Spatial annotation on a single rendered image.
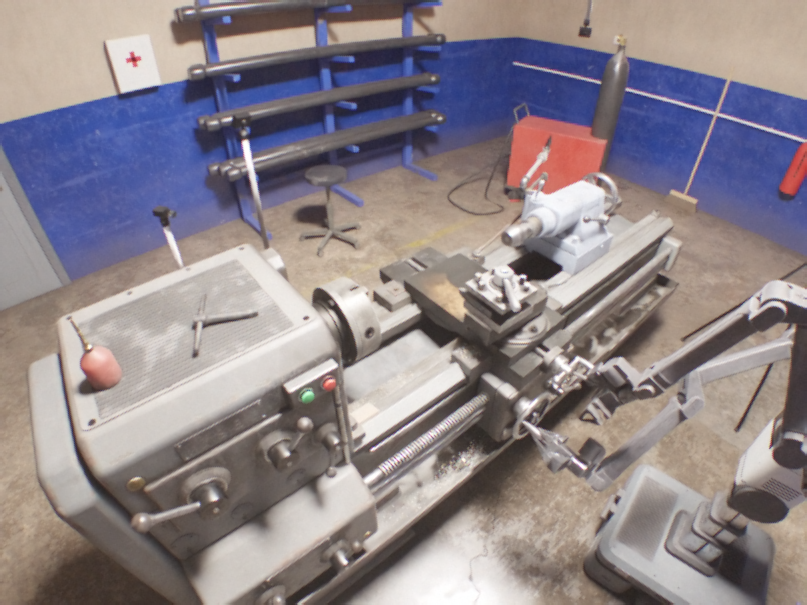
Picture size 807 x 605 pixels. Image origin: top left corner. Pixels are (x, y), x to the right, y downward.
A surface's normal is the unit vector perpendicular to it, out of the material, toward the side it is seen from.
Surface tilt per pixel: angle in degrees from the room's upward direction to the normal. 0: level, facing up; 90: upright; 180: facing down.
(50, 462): 0
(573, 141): 90
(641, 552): 0
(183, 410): 45
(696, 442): 0
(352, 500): 32
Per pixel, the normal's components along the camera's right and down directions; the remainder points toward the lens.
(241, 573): 0.33, -0.39
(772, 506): -0.65, 0.48
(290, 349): 0.44, -0.20
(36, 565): 0.00, -0.77
